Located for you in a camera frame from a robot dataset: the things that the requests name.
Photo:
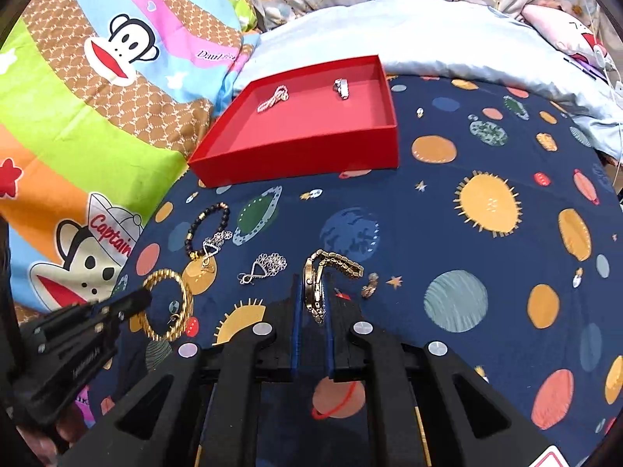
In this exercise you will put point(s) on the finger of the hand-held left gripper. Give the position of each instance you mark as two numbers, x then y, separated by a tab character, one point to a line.
129	304

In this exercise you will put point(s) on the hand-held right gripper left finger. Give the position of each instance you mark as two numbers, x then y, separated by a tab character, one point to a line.
295	331

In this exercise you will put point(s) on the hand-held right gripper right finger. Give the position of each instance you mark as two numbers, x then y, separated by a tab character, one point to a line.
331	335

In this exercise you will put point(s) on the gold link watch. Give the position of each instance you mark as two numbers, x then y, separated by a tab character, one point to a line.
311	287

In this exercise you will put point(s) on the silver flower pendant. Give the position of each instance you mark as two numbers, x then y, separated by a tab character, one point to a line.
216	242
268	265

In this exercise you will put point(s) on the red shallow box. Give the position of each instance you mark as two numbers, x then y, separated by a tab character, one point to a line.
321	126

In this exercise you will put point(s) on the person's left hand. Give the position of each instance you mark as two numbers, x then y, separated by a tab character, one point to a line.
73	430

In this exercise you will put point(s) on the small gold earring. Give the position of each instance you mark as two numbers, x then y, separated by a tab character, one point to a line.
371	286

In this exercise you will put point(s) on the colourful cartoon monkey blanket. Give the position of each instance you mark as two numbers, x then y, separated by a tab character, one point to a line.
97	131

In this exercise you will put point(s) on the small silver watch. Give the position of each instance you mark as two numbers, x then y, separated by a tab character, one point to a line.
342	88

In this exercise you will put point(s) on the light blue quilt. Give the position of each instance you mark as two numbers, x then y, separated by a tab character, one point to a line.
438	39

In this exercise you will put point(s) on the dark purple flat object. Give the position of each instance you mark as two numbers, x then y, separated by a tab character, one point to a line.
581	67

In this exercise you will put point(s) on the pink cartoon pillow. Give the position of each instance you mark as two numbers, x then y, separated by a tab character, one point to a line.
564	29

